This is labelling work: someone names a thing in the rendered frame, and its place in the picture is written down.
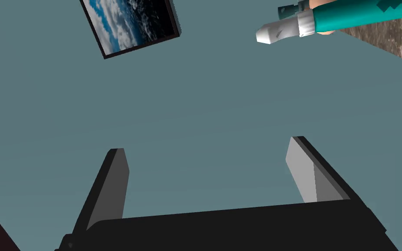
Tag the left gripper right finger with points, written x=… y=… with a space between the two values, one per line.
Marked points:
x=314 y=174

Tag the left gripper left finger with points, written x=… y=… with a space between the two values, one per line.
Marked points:
x=108 y=190

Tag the teal bottle with white cap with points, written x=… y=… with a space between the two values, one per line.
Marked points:
x=344 y=15

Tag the framed sky picture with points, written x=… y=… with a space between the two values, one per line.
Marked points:
x=131 y=24

